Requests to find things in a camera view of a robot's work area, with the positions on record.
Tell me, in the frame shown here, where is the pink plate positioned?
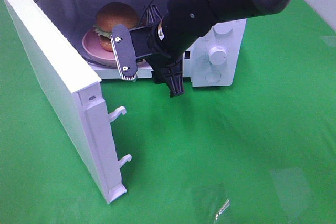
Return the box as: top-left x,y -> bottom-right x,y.
82,28 -> 117,68

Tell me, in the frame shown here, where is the white microwave door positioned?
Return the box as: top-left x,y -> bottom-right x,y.
5,0 -> 132,203

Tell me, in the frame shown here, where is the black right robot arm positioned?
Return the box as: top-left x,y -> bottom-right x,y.
111,0 -> 290,97

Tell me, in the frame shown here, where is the green table cloth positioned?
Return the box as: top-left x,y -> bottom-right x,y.
1,0 -> 335,223

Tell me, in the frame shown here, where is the white microwave knob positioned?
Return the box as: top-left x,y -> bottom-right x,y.
213,22 -> 234,35
208,46 -> 227,66

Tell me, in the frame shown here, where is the round door release button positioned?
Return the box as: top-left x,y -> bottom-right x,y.
205,71 -> 222,83

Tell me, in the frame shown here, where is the white lower microwave knob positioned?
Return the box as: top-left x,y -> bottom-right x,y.
208,46 -> 227,66

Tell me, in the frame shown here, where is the white upper microwave knob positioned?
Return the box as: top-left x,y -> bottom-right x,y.
213,22 -> 234,35

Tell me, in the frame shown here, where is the burger with lettuce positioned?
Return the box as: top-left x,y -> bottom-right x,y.
93,2 -> 139,52

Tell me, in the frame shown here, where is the white microwave oven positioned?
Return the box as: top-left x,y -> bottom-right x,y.
5,0 -> 246,91

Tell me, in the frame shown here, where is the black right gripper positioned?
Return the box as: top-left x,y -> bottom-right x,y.
110,20 -> 184,98

